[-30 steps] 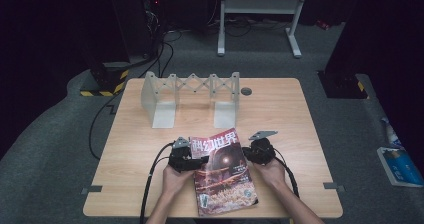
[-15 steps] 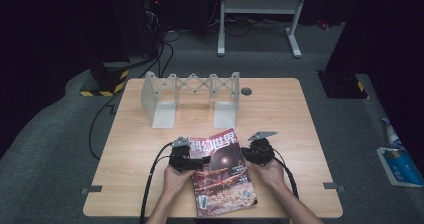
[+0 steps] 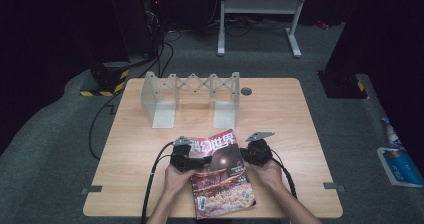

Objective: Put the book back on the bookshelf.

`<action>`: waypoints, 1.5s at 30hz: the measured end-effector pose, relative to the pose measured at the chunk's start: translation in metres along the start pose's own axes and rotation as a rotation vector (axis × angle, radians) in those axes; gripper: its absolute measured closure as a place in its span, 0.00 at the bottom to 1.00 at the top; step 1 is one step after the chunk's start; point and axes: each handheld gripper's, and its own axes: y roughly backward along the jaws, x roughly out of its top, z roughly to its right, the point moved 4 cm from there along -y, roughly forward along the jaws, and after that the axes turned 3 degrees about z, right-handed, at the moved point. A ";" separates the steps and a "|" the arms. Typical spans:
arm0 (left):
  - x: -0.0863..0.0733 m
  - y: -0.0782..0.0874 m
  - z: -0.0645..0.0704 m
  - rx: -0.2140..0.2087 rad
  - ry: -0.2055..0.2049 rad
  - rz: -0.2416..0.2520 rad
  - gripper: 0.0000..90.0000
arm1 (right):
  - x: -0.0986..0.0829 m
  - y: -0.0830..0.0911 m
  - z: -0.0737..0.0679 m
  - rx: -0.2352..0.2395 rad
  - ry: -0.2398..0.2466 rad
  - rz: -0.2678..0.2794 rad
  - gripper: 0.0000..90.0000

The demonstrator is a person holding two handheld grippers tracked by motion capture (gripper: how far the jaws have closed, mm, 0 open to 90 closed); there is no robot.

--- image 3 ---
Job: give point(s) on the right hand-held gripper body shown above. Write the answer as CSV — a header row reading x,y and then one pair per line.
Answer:
x,y
258,152

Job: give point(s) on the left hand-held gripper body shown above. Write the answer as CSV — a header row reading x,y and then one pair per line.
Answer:
x,y
181,159

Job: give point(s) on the red cover magazine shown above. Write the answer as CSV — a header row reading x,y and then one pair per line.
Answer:
x,y
223,187

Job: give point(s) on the white expandable book rack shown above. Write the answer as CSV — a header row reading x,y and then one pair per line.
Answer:
x,y
163,114

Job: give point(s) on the person's left hand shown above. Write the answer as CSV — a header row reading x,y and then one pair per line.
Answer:
x,y
178,182

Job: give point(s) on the person's right hand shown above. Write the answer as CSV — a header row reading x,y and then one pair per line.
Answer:
x,y
268,175

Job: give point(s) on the grey round table grommet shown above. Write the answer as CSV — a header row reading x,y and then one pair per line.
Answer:
x,y
246,91

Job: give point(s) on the grey tape mark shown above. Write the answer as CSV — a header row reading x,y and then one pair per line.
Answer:
x,y
333,186
91,190

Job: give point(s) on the black base with yellow mark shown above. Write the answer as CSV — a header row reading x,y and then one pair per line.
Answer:
x,y
343,85

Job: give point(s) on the black yellow striped base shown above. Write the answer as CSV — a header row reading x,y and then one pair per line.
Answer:
x,y
105,80

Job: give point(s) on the white and blue packet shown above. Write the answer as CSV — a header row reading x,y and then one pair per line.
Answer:
x,y
391,134

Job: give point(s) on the small red object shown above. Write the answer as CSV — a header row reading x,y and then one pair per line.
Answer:
x,y
322,24

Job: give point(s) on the blue white packet on floor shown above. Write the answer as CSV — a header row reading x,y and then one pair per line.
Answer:
x,y
401,167

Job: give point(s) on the white metal stand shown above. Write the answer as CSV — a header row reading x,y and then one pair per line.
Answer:
x,y
261,5

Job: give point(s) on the dark equipment rack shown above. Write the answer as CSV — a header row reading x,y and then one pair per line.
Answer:
x,y
151,14

